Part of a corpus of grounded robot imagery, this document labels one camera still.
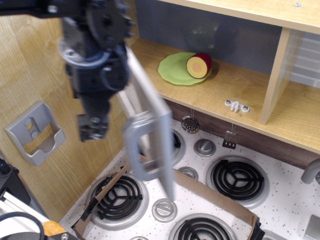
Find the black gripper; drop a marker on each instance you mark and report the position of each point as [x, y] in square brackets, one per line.
[94, 80]

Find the silver microwave door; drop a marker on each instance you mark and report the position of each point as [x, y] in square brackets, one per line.
[147, 132]

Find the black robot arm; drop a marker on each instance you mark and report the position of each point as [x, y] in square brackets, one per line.
[93, 48]

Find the front left stove burner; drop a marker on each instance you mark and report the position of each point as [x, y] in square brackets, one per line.
[123, 205]

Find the stove burner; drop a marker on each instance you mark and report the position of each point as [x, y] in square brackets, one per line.
[123, 205]
[179, 146]
[201, 226]
[239, 179]

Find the back left stove burner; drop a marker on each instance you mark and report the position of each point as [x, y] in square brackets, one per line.
[179, 146]

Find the green plate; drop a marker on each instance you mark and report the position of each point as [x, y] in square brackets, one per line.
[173, 69]

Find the hanging silver strainer spoon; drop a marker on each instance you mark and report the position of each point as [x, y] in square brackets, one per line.
[190, 124]

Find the black device at left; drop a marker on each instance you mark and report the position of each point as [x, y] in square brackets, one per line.
[10, 182]

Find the middle silver stove knob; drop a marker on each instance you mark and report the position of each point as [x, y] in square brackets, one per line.
[189, 172]

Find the silver stove knob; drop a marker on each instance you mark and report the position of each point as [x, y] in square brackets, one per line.
[189, 172]
[204, 148]
[164, 211]

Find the orange object bottom left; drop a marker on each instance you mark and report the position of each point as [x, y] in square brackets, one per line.
[52, 228]

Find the front silver stove knob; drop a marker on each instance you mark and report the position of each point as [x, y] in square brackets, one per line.
[164, 211]

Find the back silver stove knob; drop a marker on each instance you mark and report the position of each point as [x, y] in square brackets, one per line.
[204, 148]

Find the red toy fruit half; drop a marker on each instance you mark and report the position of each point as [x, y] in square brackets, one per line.
[199, 65]

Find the hanging toy spatula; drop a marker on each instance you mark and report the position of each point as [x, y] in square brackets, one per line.
[230, 139]

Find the white door latch clip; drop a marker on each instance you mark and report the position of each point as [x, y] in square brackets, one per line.
[235, 106]

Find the front right stove burner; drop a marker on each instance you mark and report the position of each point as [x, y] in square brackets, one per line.
[201, 226]

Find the back right stove burner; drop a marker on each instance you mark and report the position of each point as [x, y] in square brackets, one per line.
[239, 179]

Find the wooden shelf unit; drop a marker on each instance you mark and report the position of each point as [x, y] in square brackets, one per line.
[254, 45]

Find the grey faucet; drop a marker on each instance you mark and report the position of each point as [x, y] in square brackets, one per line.
[312, 172]

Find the grey wall phone holder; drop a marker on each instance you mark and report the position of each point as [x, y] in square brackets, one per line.
[28, 126]

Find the cardboard strip frame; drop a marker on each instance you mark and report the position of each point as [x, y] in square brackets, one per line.
[191, 197]

